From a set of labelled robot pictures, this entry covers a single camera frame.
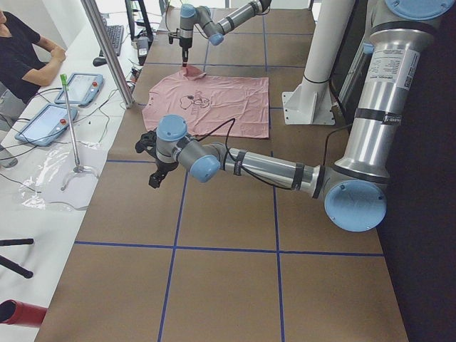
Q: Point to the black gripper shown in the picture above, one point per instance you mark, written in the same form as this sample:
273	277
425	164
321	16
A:
164	166
184	43

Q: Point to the pink snoopy t-shirt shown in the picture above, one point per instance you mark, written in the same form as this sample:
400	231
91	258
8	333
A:
208	101

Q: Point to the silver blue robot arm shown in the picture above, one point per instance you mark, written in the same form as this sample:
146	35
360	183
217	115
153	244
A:
215	32
352	189

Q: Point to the black box with label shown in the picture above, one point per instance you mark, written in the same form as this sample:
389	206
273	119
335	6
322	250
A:
142	45

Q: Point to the black keyboard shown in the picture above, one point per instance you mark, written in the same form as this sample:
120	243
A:
115	34

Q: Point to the black computer mouse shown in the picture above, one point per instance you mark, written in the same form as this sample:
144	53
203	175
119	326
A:
99	61

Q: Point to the clear plastic sheet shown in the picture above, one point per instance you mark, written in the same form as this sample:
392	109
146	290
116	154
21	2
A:
55	182

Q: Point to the upper blue teach pendant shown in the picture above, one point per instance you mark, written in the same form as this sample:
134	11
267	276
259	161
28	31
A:
82	88

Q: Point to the blue teach pendant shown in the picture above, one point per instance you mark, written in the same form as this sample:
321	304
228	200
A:
46	126
82	88

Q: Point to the lower blue teach pendant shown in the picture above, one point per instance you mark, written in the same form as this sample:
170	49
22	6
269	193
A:
46	126

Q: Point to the white mounting pillar with base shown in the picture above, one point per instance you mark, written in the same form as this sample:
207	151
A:
310	103

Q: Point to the seated person black shirt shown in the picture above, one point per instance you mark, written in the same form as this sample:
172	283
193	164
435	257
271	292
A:
29	61

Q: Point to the red cylinder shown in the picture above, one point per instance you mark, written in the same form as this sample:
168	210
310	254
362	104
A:
22	314

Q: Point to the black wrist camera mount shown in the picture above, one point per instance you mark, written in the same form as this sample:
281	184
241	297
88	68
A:
173	36
147	143

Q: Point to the green handled reacher grabber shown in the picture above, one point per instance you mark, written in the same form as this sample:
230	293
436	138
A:
79	170

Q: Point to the aluminium frame post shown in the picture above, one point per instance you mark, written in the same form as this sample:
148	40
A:
91	10

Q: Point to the black camera tripod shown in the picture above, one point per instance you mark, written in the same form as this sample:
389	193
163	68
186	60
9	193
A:
14	261

